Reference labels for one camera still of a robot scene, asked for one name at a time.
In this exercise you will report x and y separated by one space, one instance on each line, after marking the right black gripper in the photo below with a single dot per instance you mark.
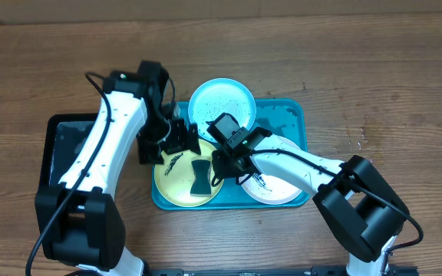
224 170

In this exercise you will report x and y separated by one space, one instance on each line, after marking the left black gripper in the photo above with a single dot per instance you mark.
179 142

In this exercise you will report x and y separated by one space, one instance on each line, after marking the light blue plate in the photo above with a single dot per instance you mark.
221 95

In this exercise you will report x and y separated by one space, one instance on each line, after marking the yellow-green plate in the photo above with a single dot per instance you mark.
174 178

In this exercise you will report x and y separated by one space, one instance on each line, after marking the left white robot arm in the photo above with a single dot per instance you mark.
78 219

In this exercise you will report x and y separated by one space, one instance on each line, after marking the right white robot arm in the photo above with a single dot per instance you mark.
363 212

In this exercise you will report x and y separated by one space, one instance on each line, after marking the teal plastic serving tray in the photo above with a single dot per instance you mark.
284 117

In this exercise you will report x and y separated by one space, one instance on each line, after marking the black rectangular water tray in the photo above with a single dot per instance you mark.
65 137

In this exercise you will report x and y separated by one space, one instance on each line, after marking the white plate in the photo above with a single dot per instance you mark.
271 190

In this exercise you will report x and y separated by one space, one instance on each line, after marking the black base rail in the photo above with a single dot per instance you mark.
314 271

